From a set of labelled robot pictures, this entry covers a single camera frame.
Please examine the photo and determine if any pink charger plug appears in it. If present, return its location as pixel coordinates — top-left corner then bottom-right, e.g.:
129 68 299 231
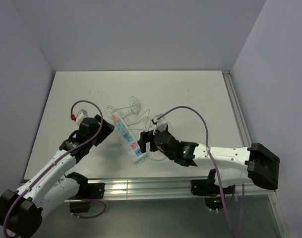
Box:
111 115 119 122

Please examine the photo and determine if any teal charger plug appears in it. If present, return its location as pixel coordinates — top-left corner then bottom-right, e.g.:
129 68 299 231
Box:
115 120 125 129

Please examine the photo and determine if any teal charger cable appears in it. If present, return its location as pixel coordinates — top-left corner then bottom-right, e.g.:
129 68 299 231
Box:
105 95 143 117

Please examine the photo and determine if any blue charger plug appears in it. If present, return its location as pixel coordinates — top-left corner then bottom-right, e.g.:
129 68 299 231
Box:
120 128 130 138

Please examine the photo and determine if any blue charger cable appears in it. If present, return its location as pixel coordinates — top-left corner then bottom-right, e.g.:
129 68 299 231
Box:
130 128 166 162

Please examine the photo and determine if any white multicolour power strip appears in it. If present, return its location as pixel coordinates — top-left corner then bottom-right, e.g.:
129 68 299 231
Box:
112 113 146 164

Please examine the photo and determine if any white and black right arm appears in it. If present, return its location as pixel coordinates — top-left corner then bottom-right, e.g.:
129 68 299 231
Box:
137 130 280 193

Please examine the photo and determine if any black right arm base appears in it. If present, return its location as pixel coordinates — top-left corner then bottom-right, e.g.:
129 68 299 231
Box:
190 179 224 210

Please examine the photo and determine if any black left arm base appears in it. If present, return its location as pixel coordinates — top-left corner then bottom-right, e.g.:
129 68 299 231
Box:
69 182 107 219

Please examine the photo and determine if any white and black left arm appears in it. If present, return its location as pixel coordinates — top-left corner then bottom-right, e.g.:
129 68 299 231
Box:
0 115 115 238

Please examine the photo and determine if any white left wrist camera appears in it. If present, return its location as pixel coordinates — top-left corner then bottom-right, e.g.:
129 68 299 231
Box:
70 109 88 125

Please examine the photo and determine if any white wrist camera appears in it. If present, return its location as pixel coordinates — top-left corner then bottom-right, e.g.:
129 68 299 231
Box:
70 109 88 125
151 114 169 131

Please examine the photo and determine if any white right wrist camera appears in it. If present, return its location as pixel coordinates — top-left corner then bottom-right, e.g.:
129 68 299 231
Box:
151 114 169 131

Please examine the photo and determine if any white power strip cord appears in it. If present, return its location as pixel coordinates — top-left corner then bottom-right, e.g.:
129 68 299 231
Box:
105 105 154 129

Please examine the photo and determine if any aluminium rail frame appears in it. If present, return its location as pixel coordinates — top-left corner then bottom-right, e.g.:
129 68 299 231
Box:
4 70 293 238

